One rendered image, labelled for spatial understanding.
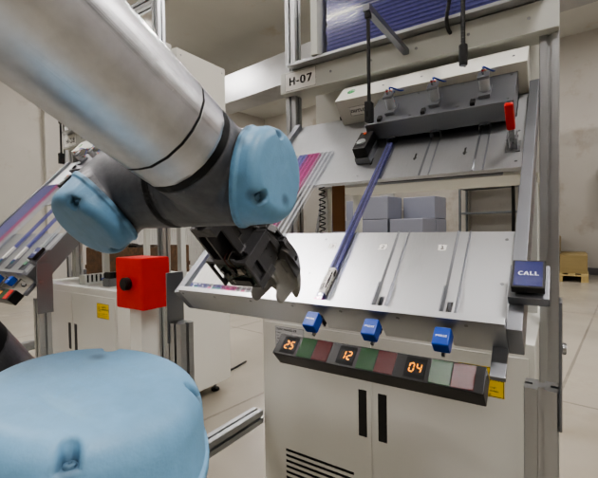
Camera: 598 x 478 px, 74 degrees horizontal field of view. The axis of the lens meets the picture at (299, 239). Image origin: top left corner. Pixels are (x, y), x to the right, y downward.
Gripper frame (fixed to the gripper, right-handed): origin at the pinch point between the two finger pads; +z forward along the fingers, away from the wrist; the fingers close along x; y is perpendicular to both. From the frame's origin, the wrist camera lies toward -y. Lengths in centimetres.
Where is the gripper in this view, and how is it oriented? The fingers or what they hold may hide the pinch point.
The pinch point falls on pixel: (289, 286)
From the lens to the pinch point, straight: 63.7
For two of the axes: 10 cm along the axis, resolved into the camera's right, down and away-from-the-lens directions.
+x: 8.3, 0.0, -5.5
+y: -3.9, 7.1, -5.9
